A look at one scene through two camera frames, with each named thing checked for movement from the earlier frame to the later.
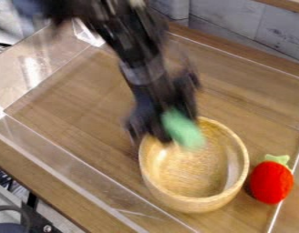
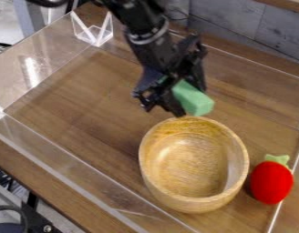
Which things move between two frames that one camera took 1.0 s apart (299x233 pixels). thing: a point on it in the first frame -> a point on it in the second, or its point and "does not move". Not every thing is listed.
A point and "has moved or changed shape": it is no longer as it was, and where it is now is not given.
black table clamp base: [38, 223] does not move
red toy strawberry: [272, 179] does not move
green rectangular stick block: [183, 128] has moved or changed shape
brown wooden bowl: [197, 179] does not move
